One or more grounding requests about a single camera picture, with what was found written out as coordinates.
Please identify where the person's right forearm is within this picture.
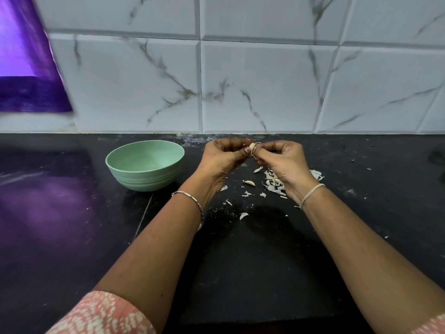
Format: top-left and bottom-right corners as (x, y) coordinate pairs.
(303, 190), (445, 334)

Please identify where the person's left hand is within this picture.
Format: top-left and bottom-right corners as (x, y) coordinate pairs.
(196, 137), (253, 192)

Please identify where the silver wrist bracelet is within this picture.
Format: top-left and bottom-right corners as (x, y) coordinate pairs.
(171, 190), (204, 230)
(299, 183), (326, 210)

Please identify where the pink patterned right sleeve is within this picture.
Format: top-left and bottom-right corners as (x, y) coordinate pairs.
(412, 314), (445, 334)

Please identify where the silver right wrist bracelet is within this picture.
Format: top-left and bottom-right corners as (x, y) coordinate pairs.
(299, 183), (326, 210)

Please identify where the person's left forearm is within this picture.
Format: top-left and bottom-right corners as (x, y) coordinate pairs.
(94, 186), (213, 321)

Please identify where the purple cloth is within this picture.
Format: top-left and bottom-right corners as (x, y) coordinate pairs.
(0, 0), (73, 113)

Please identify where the pink patterned sleeve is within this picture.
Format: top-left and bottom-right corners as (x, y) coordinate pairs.
(46, 290), (157, 334)
(412, 314), (445, 334)

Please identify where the silver left wrist bracelet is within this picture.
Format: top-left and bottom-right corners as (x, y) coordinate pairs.
(171, 190), (204, 230)

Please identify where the pink patterned left sleeve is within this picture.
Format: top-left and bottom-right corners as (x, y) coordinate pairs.
(46, 290), (157, 334)

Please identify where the person's right hand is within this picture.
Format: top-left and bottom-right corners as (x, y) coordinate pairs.
(251, 140), (320, 205)

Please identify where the pile of white garlic peels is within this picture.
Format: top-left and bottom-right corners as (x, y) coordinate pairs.
(263, 169), (325, 207)

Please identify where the mint green bowl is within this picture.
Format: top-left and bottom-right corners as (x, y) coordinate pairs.
(105, 140), (186, 193)

